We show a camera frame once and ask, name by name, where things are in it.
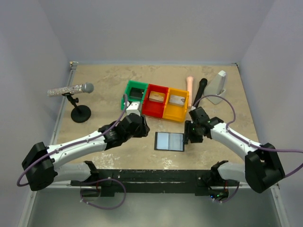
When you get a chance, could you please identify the black leather card holder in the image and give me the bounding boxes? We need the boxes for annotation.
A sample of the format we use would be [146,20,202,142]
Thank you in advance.
[154,131,185,152]

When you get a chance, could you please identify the yellow plastic bin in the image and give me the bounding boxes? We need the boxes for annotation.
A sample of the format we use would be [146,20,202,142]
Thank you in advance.
[162,87,189,122]

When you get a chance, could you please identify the green plastic bin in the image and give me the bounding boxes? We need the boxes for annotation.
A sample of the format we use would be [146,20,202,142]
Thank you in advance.
[124,80,148,112]

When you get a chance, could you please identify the red plastic bin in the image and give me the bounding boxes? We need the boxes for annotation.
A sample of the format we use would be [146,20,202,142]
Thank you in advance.
[142,84,169,118]

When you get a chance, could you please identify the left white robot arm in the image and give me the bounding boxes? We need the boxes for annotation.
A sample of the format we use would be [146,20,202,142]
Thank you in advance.
[22,113,150,191]

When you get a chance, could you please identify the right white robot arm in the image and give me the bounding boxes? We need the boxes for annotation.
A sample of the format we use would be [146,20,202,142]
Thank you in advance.
[184,107,285,193]

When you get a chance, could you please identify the silver card in yellow bin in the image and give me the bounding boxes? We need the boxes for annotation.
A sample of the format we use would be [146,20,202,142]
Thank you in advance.
[169,95,186,106]

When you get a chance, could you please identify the card in red bin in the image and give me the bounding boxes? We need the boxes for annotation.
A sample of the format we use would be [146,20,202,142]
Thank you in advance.
[149,91,165,103]

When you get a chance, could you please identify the black item in green bin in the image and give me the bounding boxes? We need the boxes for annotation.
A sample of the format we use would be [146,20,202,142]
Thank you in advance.
[129,87,145,100]

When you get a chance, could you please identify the grey wedge stand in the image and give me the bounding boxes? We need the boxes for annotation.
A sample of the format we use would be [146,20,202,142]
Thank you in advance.
[204,70,227,105]

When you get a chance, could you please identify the black microphone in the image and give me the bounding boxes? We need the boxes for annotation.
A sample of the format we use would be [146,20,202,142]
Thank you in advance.
[193,78,208,106]

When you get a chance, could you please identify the pink microphone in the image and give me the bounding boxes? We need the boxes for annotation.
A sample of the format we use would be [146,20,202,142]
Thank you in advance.
[186,76,194,108]

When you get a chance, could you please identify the glitter silver microphone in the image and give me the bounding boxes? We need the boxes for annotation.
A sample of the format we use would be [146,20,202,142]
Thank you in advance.
[47,82,94,97]

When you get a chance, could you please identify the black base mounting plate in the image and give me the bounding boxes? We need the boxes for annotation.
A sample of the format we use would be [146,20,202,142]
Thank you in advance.
[71,169,237,197]

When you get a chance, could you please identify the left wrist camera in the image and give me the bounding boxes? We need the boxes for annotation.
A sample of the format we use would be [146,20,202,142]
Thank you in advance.
[126,101,141,116]

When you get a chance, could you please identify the aluminium frame rail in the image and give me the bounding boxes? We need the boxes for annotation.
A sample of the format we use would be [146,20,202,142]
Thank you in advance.
[18,61,79,227]

